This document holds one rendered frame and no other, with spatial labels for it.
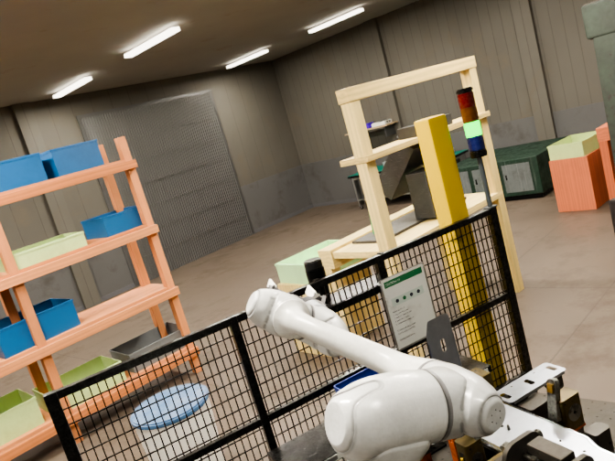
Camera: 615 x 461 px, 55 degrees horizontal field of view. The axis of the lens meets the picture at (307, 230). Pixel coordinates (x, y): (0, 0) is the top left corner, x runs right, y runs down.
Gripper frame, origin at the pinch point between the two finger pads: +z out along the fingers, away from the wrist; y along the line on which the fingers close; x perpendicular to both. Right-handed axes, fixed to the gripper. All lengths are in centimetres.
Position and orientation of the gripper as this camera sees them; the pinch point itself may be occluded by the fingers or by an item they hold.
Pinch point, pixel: (289, 287)
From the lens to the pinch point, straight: 191.8
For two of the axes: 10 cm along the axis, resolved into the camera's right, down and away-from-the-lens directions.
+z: -3.4, -2.8, 9.0
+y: 9.0, 1.8, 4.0
